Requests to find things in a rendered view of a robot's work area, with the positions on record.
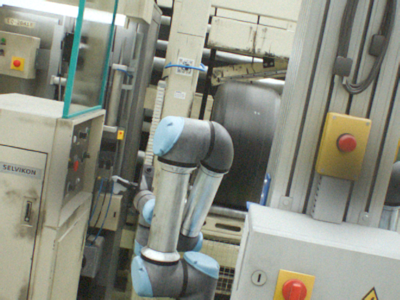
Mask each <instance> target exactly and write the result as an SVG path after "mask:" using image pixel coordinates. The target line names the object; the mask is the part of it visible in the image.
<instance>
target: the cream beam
mask: <svg viewBox="0 0 400 300"><path fill-rule="evenodd" d="M294 36H295V32H292V31H288V30H283V29H276V28H275V27H268V26H263V25H257V24H252V23H246V22H242V21H235V20H228V19H225V18H222V17H215V16H213V17H212V23H211V26H210V33H209V37H208V43H207V47H208V46H214V47H218V48H220V49H221V50H224V51H228V52H234V53H238V54H245V55H252V56H255V57H269V58H275V60H278V61H284V62H289V58H290V52H291V48H292V45H293V40H294Z"/></svg>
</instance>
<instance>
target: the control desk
mask: <svg viewBox="0 0 400 300"><path fill-rule="evenodd" d="M63 107H64V102H59V101H52V100H48V99H46V98H39V97H35V96H29V95H22V94H18V93H10V94H3V95H0V300H76V297H77V290H78V285H79V277H80V270H81V265H82V258H83V250H84V246H85V238H86V231H87V226H88V218H89V215H90V212H89V210H90V207H91V203H92V195H93V194H92V192H93V188H94V184H95V176H96V168H97V163H98V156H99V148H100V144H101V136H102V132H103V128H104V120H105V113H106V110H105V109H102V108H100V109H97V110H94V111H92V112H88V113H86V114H82V115H78V116H75V117H72V118H68V119H66V118H62V115H63Z"/></svg>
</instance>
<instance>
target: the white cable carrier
mask: <svg viewBox="0 0 400 300"><path fill-rule="evenodd" d="M159 83H162V84H167V81H163V80H159ZM164 90H166V87H165V86H159V87H158V91H157V98H156V100H157V101H156V102H155V103H156V105H155V108H154V110H155V111H154V115H153V118H152V120H153V121H152V123H151V124H152V125H151V129H150V130H151V132H150V135H149V142H148V148H147V153H146V154H147V155H146V159H145V164H146V165H150V166H152V164H153V160H154V152H153V145H154V144H153V141H154V135H155V132H156V129H157V127H158V125H159V123H160V122H159V121H160V117H161V115H160V114H161V110H162V107H163V105H162V104H163V100H164V97H165V95H164V94H165V91H164Z"/></svg>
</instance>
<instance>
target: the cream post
mask: <svg viewBox="0 0 400 300"><path fill-rule="evenodd" d="M212 1H213V0H183V1H182V9H180V15H179V23H178V26H177V34H176V41H175V45H174V52H173V59H172V62H171V64H177V60H178V57H181V58H188V59H193V60H195V62H194V67H199V66H200V63H201V59H202V53H203V48H204V42H205V35H206V32H207V25H208V18H209V14H210V8H211V4H212ZM198 73H199V70H196V69H193V73H192V76H186V75H182V74H176V67H170V73H169V78H168V85H167V91H166V96H165V103H164V109H163V113H162V117H161V119H163V118H165V117H167V116H175V117H178V116H181V117H185V118H190V115H191V111H192V108H193V101H194V97H195V91H196V84H197V79H198ZM175 90H176V91H180V92H184V93H186V96H185V99H182V98H175V97H174V94H175ZM157 158H158V156H156V155H155V159H154V167H155V173H154V181H153V185H152V186H153V187H154V192H153V194H154V195H155V196H156V195H157V188H158V181H159V177H160V170H161V166H160V165H159V163H158V162H157ZM130 300H157V297H153V298H150V297H142V296H138V295H137V294H136V292H135V290H134V287H133V286H132V293H131V297H130Z"/></svg>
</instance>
